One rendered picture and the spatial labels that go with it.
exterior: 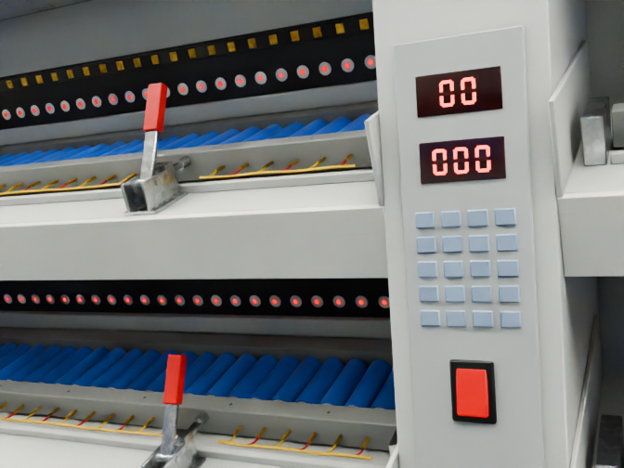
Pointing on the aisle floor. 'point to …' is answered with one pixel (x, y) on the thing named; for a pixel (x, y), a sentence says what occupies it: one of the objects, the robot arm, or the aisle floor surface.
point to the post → (448, 11)
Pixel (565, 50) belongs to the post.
